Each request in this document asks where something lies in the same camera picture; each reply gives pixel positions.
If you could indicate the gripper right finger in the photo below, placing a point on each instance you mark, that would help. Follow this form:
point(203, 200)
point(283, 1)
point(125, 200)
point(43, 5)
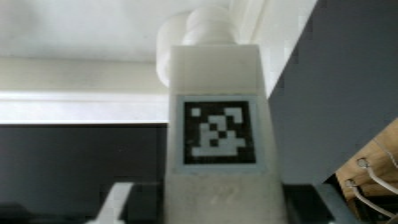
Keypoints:
point(315, 205)

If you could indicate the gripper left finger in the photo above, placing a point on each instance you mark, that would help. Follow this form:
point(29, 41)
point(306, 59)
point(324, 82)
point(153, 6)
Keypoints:
point(130, 205)

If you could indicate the white leg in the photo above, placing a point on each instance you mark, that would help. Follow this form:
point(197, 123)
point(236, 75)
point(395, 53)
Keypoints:
point(222, 187)

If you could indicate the white square tabletop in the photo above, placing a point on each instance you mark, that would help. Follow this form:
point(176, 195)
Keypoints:
point(78, 54)

